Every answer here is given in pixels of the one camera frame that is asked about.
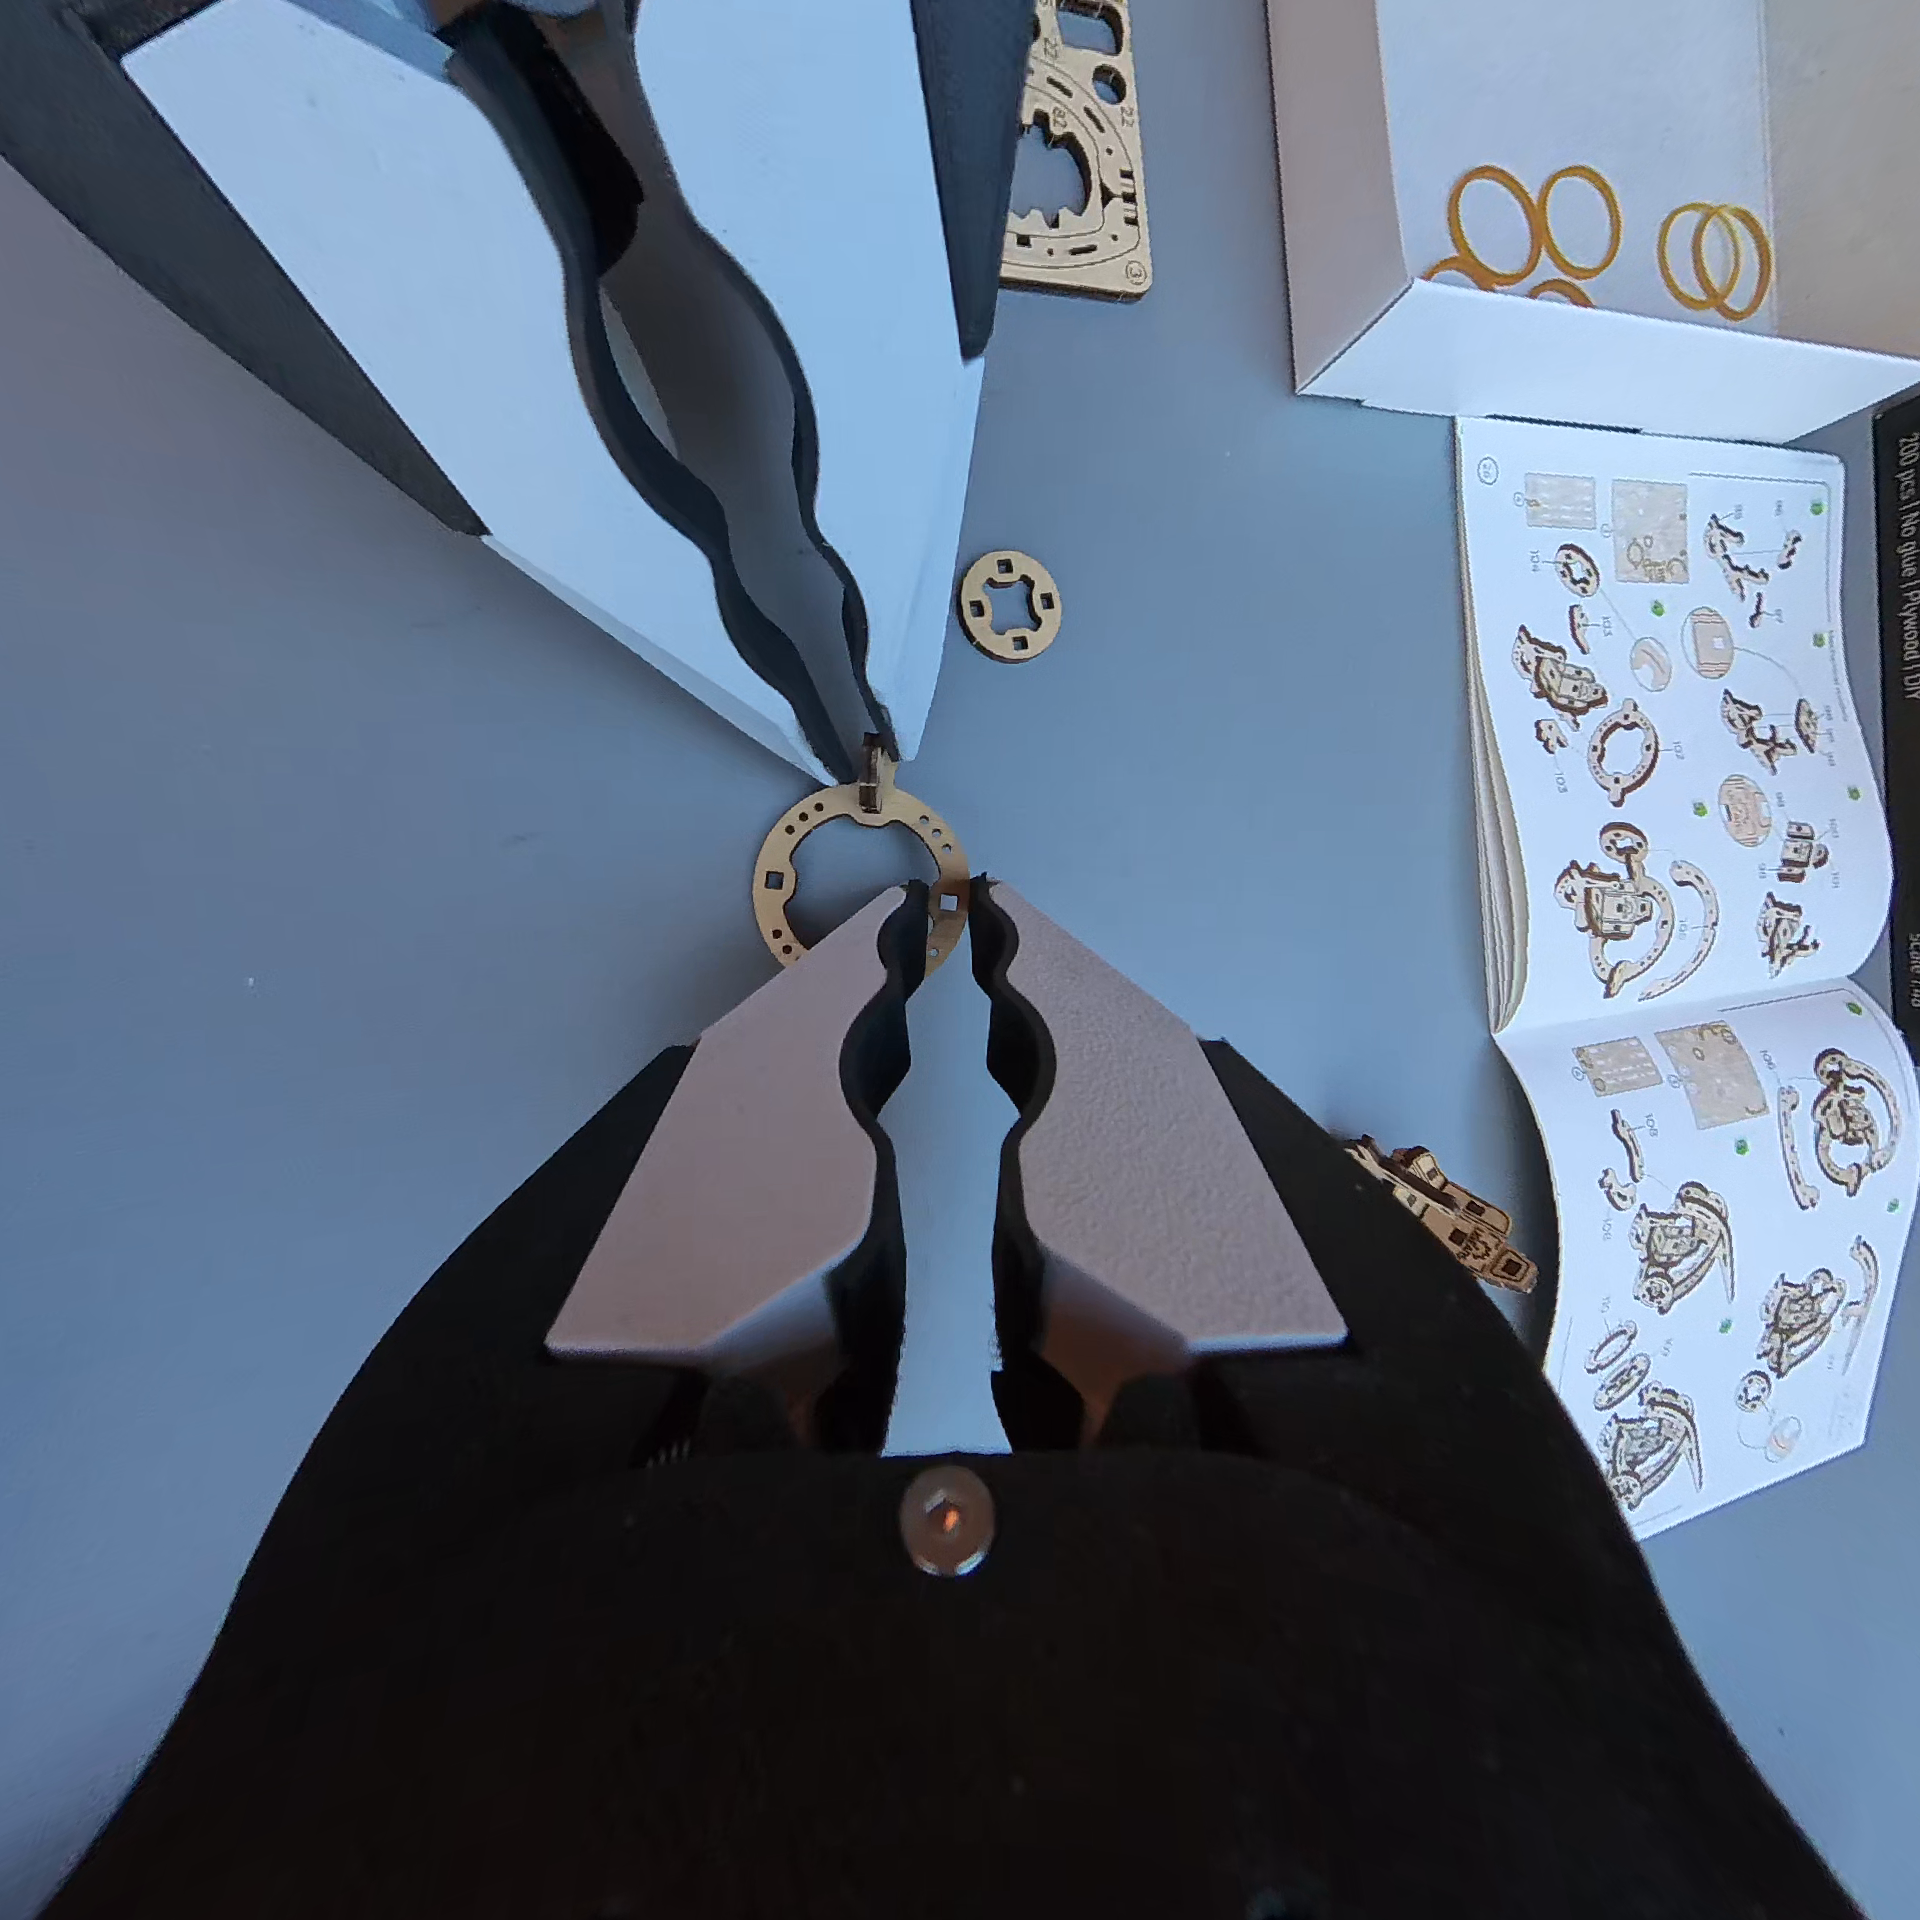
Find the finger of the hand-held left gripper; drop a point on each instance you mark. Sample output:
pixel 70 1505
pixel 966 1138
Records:
pixel 375 301
pixel 870 224

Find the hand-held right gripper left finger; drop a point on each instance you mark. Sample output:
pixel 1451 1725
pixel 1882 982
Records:
pixel 704 1199

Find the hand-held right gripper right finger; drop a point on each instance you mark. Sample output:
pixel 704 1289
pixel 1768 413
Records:
pixel 1170 1199

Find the small wooden connector piece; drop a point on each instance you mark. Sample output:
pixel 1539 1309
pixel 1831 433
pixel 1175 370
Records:
pixel 871 781

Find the plywood parts sheet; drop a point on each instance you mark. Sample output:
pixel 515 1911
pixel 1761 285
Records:
pixel 1074 278

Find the small wooden sub-assembly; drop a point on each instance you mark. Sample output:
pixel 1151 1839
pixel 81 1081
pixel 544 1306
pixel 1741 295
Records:
pixel 1440 1199

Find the small wooden gear disc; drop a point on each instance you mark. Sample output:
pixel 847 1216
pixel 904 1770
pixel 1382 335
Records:
pixel 982 635

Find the yellow rubber band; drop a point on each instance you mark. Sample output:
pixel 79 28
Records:
pixel 1562 285
pixel 1771 262
pixel 1452 224
pixel 1618 218
pixel 1663 253

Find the open instruction booklet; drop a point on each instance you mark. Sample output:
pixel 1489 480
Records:
pixel 1695 900

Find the white cardboard box tray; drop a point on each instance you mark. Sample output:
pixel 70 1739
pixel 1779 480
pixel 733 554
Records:
pixel 1575 361

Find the black product box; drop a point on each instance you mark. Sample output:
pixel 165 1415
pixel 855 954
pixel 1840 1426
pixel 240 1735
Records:
pixel 1901 674

